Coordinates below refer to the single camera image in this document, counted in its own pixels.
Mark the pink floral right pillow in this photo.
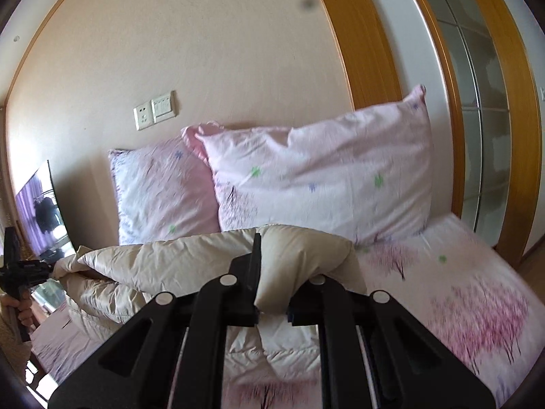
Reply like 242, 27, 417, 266
181, 85, 433, 245

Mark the beige fleece sweater sleeve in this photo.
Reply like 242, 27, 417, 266
0, 305, 31, 381

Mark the wooden framed glass door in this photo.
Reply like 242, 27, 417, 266
415, 0, 542, 268

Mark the pink floral pillow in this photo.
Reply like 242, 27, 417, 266
108, 137, 220, 245
181, 85, 433, 245

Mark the cream quilted down jacket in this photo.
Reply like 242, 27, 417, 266
53, 224, 366, 381

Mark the person's left hand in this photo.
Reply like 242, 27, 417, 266
1, 290, 33, 328

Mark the pink floral bed sheet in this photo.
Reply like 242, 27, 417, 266
49, 216, 544, 408

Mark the pink floral left pillow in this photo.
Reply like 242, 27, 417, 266
108, 137, 220, 245

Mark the television screen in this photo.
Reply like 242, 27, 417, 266
16, 161, 75, 263

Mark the white wall switch socket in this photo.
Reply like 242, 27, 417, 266
133, 91, 176, 131

